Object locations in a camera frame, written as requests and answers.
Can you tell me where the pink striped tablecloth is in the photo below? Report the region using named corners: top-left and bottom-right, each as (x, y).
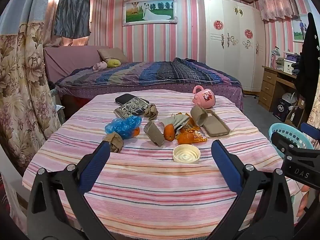
top-left (22, 89), bottom-right (300, 238)

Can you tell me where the beige phone case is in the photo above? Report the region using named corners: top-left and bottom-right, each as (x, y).
top-left (200, 109), bottom-right (230, 137)

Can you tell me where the purple bed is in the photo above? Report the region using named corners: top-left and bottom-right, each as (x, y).
top-left (44, 45), bottom-right (244, 110)

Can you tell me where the floral beige curtain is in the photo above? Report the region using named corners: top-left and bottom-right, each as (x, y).
top-left (0, 0), bottom-right (62, 175)
top-left (306, 100), bottom-right (320, 133)

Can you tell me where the pink mug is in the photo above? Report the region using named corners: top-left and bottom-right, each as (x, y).
top-left (192, 85), bottom-right (216, 109)

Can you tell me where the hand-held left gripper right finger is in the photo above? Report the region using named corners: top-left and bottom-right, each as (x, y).
top-left (207, 139), bottom-right (294, 240)

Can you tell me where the framed wedding photo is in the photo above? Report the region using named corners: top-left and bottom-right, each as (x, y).
top-left (122, 0), bottom-right (177, 27)

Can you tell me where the striped purple quilt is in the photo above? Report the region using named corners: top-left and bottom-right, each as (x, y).
top-left (54, 57), bottom-right (242, 87)

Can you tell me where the wooden desk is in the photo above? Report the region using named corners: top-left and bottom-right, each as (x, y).
top-left (258, 65), bottom-right (304, 128)

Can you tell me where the white box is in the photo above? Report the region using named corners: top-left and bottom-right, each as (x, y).
top-left (282, 61), bottom-right (295, 74)

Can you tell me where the white plastic lid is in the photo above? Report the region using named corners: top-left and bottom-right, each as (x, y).
top-left (173, 144), bottom-right (201, 164)

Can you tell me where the white wardrobe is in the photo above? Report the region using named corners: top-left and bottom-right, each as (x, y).
top-left (200, 0), bottom-right (266, 97)

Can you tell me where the white fan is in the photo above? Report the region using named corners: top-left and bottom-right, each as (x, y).
top-left (282, 92), bottom-right (298, 107)

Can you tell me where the person's right hand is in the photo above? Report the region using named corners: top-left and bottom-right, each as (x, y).
top-left (296, 184), bottom-right (320, 218)

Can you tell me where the orange snack wrapper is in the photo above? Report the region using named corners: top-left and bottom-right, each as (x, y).
top-left (172, 116), bottom-right (208, 144)

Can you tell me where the black bag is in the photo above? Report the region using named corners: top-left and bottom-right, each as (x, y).
top-left (272, 97), bottom-right (292, 122)

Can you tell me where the brown cardboard box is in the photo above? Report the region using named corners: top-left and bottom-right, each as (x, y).
top-left (285, 105), bottom-right (308, 128)

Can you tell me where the beige pillow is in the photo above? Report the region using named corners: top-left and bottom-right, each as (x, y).
top-left (97, 47), bottom-right (128, 64)

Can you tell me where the dark grey curtain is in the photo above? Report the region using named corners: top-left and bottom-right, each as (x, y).
top-left (53, 0), bottom-right (91, 40)

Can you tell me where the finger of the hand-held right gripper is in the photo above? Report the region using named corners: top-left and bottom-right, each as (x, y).
top-left (271, 132), bottom-right (297, 159)
top-left (301, 122), bottom-right (320, 141)

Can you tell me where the large orange peel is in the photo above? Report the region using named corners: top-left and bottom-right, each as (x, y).
top-left (176, 132), bottom-right (195, 145)

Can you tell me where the purple box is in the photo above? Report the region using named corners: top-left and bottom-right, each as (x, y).
top-left (284, 52), bottom-right (300, 63)

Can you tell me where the teal plastic basket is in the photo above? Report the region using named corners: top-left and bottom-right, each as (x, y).
top-left (268, 123), bottom-right (314, 155)

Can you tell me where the blue plastic bag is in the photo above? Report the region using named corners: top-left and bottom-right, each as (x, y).
top-left (105, 116), bottom-right (142, 140)

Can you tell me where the pink floral short curtain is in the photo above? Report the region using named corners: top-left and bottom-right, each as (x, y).
top-left (257, 0), bottom-right (300, 22)

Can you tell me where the black coat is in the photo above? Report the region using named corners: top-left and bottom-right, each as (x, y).
top-left (294, 12), bottom-right (320, 120)

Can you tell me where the cardboard tube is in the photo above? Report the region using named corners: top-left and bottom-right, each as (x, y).
top-left (190, 105), bottom-right (208, 127)

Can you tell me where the small framed photo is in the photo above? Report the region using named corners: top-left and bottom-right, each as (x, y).
top-left (292, 14), bottom-right (309, 43)

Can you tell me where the grey cardboard block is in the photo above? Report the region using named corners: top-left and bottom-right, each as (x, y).
top-left (143, 121), bottom-right (165, 147)

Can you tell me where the orange fruit piece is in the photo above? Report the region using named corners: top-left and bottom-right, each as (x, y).
top-left (164, 124), bottom-right (175, 141)

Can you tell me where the black and white printed packet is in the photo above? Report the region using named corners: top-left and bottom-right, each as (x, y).
top-left (114, 97), bottom-right (148, 119)

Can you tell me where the desk lamp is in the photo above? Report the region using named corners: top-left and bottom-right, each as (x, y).
top-left (271, 46), bottom-right (280, 69)

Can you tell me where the pink plush toy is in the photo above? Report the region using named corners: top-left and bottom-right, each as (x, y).
top-left (92, 60), bottom-right (108, 72)

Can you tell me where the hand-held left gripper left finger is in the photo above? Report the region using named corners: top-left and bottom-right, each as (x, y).
top-left (27, 141), bottom-right (117, 240)

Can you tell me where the black phone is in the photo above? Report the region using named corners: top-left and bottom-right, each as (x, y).
top-left (115, 93), bottom-right (150, 105)

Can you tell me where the brown paper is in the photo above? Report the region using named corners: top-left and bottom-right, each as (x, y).
top-left (144, 104), bottom-right (159, 121)
top-left (104, 132), bottom-right (124, 153)

